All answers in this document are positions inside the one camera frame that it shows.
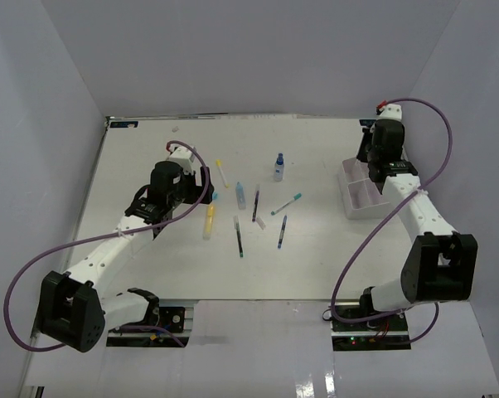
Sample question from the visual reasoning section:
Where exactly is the teal capped white marker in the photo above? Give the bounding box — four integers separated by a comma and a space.
270, 192, 302, 216

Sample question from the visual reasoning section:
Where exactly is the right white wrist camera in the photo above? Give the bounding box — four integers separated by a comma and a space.
376, 104, 403, 122

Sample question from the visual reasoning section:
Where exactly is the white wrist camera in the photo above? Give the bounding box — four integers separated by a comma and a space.
167, 143, 195, 174
376, 104, 403, 122

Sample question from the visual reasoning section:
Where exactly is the white compartment organizer tray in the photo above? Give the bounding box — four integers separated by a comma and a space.
337, 158, 391, 220

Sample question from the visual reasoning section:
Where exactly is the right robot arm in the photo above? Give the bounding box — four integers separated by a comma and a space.
358, 119, 478, 331

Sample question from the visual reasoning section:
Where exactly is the dark green gel pen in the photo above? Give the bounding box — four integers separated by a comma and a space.
233, 216, 244, 258

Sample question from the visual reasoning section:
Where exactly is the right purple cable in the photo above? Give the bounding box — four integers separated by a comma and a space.
330, 97, 453, 345

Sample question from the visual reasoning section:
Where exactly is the right blue corner label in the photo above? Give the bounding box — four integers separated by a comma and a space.
359, 119, 375, 128

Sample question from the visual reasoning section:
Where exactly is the blue highlighter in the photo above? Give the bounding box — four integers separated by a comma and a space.
235, 182, 246, 210

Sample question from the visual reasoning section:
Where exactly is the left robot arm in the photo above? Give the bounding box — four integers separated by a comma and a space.
36, 161, 214, 352

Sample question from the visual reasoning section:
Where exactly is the purple gel pen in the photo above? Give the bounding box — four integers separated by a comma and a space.
251, 184, 260, 222

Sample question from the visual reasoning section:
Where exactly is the left blue corner label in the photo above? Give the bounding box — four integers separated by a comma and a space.
109, 121, 138, 129

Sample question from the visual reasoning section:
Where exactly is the yellow highlighter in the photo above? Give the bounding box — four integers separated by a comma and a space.
202, 203, 216, 240

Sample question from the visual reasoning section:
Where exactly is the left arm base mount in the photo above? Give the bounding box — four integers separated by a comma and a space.
112, 306, 187, 334

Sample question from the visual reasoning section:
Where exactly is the purple cable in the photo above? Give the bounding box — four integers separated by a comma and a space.
330, 97, 453, 345
2, 139, 212, 352

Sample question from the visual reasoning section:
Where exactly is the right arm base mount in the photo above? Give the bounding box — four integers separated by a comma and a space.
322, 308, 411, 352

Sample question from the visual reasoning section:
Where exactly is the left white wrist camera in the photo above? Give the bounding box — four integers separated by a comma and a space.
167, 143, 195, 174

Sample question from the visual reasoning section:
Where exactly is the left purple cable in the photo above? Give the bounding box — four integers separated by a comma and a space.
2, 139, 212, 352

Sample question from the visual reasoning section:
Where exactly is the blue gel pen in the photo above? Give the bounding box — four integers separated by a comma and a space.
277, 214, 288, 249

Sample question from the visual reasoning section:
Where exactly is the blue corner label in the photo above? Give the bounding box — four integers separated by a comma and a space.
109, 121, 138, 129
359, 119, 375, 128

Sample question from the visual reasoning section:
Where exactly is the small blue spray bottle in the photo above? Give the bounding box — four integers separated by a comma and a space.
274, 153, 284, 182

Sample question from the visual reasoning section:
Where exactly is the yellow capped white marker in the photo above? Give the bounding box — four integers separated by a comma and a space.
216, 159, 230, 188

